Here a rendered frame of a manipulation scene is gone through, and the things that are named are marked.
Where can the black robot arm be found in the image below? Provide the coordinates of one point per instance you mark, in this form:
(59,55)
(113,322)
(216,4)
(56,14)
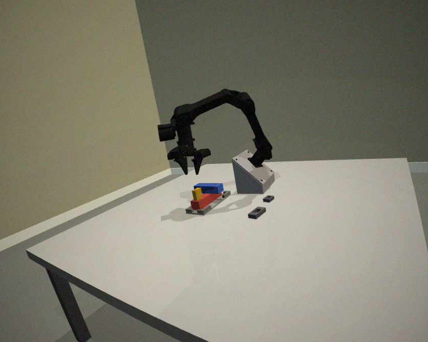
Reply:
(184,115)

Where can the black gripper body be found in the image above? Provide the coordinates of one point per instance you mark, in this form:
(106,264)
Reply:
(202,153)

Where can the yellow block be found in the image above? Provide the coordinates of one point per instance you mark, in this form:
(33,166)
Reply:
(197,194)

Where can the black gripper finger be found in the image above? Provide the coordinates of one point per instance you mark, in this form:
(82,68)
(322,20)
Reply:
(197,164)
(183,163)

